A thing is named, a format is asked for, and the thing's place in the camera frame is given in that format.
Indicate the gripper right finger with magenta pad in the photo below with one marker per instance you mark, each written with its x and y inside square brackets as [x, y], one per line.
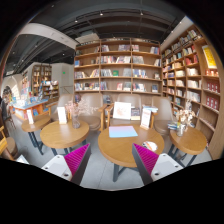
[152, 166]

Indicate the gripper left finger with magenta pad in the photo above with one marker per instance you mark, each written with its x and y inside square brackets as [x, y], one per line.
[70, 167]

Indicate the white orange computer mouse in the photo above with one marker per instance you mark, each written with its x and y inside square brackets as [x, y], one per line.
[150, 145]

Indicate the light blue pink mouse pad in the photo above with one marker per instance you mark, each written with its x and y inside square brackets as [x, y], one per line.
[122, 131]

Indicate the round wooden left table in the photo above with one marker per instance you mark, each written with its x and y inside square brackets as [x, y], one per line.
[63, 136]

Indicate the stack of books right chair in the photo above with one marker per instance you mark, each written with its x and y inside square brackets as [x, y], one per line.
[172, 125]

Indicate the round wooden right table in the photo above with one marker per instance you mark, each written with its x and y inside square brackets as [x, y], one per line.
[192, 142]

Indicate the white sign stand left table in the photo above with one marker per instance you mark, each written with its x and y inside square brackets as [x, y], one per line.
[62, 115]

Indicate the beige chair right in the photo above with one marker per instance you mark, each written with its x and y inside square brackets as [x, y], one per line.
[165, 114]

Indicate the beige chair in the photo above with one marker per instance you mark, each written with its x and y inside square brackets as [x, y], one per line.
[64, 99]
[165, 114]
[134, 100]

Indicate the white sign stand centre table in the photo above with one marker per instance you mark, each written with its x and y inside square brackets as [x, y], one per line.
[145, 119]

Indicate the small round far-left table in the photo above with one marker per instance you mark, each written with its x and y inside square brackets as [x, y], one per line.
[40, 122]

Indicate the dark book on chair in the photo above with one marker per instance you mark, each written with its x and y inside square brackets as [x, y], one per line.
[135, 113]

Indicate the glass vase with white flowers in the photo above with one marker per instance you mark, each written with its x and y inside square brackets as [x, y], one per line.
[184, 118]

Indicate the glass vase with dried flowers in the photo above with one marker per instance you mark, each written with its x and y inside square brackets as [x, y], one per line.
[87, 109]

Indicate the beige chair left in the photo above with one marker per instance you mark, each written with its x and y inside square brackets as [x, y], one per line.
[64, 99]

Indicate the white picture board on chair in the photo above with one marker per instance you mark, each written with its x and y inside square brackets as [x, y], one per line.
[122, 110]

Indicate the white sign stand far-left table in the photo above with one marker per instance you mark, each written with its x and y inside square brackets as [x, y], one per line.
[30, 116]

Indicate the beige chair centre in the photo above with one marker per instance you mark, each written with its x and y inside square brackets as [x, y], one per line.
[134, 100]

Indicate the blue orange display table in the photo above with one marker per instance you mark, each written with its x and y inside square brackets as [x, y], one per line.
[36, 106]

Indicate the far left wooden bookshelf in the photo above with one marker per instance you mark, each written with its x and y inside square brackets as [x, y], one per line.
[37, 79]

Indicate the large wooden back bookshelf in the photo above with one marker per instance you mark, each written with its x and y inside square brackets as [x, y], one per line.
[117, 65]

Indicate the yellow poster on shelf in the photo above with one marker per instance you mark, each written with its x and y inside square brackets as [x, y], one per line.
[209, 57]

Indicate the wooden right wall bookshelf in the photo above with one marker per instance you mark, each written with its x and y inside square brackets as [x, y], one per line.
[186, 76]

